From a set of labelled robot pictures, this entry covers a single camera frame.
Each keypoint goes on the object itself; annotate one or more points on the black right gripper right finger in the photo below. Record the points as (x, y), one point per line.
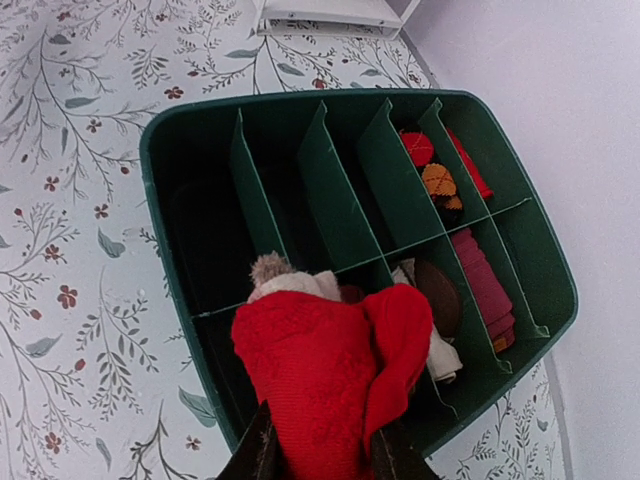
(394, 458)

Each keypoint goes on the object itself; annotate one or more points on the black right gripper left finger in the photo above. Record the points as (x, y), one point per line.
(258, 456)

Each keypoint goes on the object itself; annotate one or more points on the red and cream sock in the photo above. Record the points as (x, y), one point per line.
(332, 371)

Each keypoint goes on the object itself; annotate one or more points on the rolled socks in bin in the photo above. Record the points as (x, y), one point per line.
(424, 272)

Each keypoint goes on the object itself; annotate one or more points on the green divided storage bin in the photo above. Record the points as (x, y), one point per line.
(322, 178)

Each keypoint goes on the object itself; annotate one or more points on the white shelf unit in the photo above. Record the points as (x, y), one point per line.
(378, 19)

